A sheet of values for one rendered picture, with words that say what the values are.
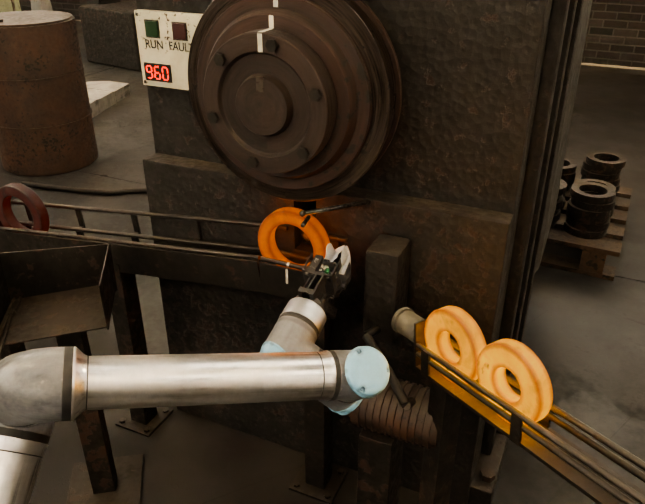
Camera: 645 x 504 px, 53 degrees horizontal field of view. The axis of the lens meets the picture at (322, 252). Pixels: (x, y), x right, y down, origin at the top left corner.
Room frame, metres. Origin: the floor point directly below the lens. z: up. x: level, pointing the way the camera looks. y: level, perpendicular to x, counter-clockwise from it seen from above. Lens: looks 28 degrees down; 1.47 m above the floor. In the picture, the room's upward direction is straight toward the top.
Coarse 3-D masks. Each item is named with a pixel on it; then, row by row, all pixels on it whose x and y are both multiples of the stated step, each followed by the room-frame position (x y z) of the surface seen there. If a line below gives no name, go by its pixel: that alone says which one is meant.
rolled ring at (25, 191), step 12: (0, 192) 1.75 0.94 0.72; (12, 192) 1.73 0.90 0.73; (24, 192) 1.71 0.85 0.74; (0, 204) 1.75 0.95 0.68; (36, 204) 1.70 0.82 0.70; (0, 216) 1.76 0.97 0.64; (12, 216) 1.77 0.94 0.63; (36, 216) 1.69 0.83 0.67; (48, 216) 1.72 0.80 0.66; (24, 228) 1.75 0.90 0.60; (36, 228) 1.70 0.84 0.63; (48, 228) 1.72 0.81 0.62
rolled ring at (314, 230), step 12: (276, 216) 1.36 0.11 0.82; (288, 216) 1.35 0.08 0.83; (300, 216) 1.34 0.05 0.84; (312, 216) 1.35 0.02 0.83; (264, 228) 1.38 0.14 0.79; (276, 228) 1.40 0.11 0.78; (300, 228) 1.34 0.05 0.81; (312, 228) 1.32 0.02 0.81; (264, 240) 1.38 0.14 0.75; (312, 240) 1.32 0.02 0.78; (324, 240) 1.32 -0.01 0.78; (264, 252) 1.38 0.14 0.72; (276, 252) 1.39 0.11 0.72; (324, 252) 1.31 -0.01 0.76; (276, 264) 1.37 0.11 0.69; (300, 264) 1.37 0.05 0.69
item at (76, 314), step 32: (0, 256) 1.38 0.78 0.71; (32, 256) 1.39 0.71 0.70; (64, 256) 1.40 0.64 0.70; (96, 256) 1.42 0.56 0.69; (0, 288) 1.33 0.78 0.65; (32, 288) 1.39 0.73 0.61; (64, 288) 1.40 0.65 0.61; (96, 288) 1.40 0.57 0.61; (0, 320) 1.27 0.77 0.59; (32, 320) 1.27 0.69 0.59; (64, 320) 1.26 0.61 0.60; (96, 320) 1.25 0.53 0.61; (96, 416) 1.28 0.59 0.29; (96, 448) 1.28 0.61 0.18; (96, 480) 1.27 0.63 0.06; (128, 480) 1.32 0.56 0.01
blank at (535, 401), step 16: (480, 352) 0.95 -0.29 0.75; (496, 352) 0.92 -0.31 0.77; (512, 352) 0.89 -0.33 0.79; (528, 352) 0.88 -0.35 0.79; (480, 368) 0.94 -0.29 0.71; (496, 368) 0.91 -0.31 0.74; (512, 368) 0.88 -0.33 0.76; (528, 368) 0.86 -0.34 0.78; (544, 368) 0.86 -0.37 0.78; (496, 384) 0.91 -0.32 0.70; (528, 384) 0.85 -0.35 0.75; (544, 384) 0.84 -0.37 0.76; (512, 400) 0.88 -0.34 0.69; (528, 400) 0.84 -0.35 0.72; (544, 400) 0.83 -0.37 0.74; (528, 416) 0.84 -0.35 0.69; (544, 416) 0.84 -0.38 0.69
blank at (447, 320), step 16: (432, 320) 1.06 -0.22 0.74; (448, 320) 1.03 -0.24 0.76; (464, 320) 1.01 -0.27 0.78; (432, 336) 1.06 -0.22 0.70; (448, 336) 1.06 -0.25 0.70; (464, 336) 0.99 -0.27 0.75; (480, 336) 0.98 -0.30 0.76; (448, 352) 1.04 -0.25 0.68; (464, 352) 0.98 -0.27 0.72; (464, 368) 0.98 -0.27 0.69
